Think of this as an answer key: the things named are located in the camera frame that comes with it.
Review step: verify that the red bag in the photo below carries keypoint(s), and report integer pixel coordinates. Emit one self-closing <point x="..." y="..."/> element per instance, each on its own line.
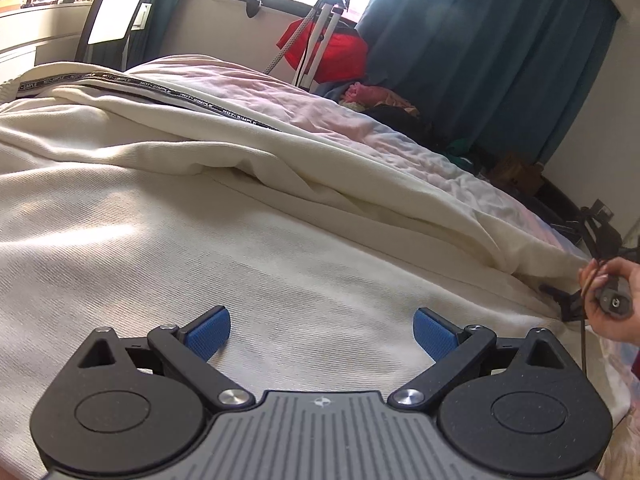
<point x="345" y="55"/>

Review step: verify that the white wall socket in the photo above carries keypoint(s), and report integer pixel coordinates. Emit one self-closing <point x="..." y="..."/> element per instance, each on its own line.
<point x="142" y="16"/>

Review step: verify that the small black object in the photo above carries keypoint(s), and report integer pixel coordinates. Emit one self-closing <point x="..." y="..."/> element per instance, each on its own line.
<point x="251" y="5"/>

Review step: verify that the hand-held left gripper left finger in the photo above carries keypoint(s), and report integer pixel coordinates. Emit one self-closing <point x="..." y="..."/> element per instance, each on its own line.
<point x="210" y="332"/>

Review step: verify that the white dressing table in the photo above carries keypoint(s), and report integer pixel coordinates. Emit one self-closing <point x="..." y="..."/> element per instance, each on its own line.
<point x="45" y="25"/>

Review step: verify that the cream white pants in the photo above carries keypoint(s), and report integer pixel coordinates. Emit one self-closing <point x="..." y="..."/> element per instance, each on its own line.
<point x="200" y="235"/>

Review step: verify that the wide blue curtain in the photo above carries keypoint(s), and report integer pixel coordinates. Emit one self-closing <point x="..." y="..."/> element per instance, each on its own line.
<point x="475" y="60"/>

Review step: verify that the pile of mixed clothes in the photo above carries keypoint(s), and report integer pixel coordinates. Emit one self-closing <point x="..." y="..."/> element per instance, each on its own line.
<point x="395" y="110"/>

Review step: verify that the narrow blue curtain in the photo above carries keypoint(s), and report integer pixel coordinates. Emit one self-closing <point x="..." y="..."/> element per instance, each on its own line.
<point x="167" y="0"/>

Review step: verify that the pink and blue bed blanket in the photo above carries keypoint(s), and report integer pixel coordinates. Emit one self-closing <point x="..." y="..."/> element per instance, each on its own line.
<point x="325" y="105"/>

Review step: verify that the grey wall switch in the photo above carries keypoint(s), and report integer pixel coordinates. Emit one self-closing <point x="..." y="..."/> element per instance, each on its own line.
<point x="603" y="207"/>

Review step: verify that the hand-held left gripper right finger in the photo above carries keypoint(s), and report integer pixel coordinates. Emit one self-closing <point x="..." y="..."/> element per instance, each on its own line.
<point x="432" y="335"/>

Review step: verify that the person's right hand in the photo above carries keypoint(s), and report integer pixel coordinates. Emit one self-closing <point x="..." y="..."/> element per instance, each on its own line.
<point x="631" y="275"/>

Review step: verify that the brown paper bag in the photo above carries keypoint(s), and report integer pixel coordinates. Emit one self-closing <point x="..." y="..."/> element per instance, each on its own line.
<point x="517" y="172"/>

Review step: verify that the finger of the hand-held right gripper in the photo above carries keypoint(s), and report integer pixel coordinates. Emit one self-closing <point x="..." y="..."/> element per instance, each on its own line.
<point x="570" y="306"/>

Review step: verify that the black and white chair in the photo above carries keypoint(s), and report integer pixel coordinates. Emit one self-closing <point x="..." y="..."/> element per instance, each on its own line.
<point x="117" y="5"/>

